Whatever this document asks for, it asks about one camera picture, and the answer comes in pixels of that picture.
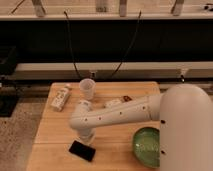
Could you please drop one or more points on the white lying bottle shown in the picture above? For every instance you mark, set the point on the white lying bottle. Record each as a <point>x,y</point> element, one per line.
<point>61,98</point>

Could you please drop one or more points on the white wall outlet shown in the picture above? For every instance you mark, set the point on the white wall outlet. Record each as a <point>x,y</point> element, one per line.
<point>93,74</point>

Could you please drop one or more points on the black box at left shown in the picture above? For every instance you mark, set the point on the black box at left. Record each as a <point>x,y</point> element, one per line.
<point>8,63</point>

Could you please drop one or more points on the clear plastic cup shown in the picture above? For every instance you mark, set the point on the clear plastic cup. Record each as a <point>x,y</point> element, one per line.
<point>87,87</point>

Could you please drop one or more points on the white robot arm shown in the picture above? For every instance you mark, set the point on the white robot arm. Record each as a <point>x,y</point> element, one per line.
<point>185,114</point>

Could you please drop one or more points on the green bowl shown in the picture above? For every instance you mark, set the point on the green bowl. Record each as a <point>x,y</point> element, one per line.
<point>145,146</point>

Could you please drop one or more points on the red-brown marker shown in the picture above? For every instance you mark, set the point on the red-brown marker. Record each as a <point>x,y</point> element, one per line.
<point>127,98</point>

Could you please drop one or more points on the black rectangular eraser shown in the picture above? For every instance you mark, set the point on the black rectangular eraser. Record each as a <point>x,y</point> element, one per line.
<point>83,151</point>

